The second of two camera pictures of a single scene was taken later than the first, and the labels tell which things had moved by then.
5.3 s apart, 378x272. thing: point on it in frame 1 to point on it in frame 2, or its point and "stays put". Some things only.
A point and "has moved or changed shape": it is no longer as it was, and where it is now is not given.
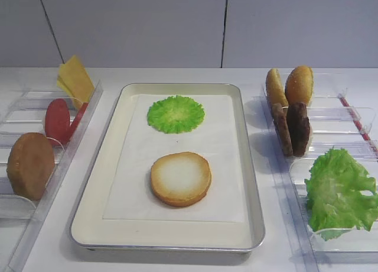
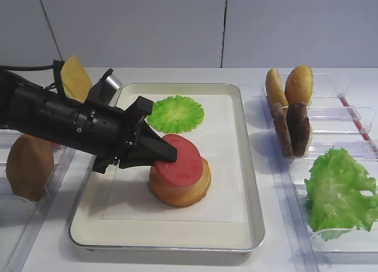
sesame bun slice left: x=275 y=91 stays put
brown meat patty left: x=280 y=115 stays put
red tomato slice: x=57 y=121 has moved or changed shape
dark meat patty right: x=299 y=125 stays put
